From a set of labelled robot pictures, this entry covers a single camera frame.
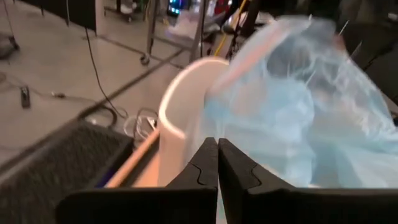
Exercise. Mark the black desk device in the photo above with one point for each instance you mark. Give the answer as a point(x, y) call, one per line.
point(174, 7)

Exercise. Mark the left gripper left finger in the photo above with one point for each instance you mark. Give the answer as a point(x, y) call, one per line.
point(155, 205)

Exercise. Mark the white plastic trash bin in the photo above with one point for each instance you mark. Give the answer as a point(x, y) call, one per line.
point(180, 118)

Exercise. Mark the light blue trash bag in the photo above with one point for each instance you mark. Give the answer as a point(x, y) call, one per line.
point(295, 109)

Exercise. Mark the black power brick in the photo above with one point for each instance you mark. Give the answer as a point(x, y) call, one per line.
point(25, 97)

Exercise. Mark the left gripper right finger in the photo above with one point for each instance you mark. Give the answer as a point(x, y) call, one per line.
point(280, 205)

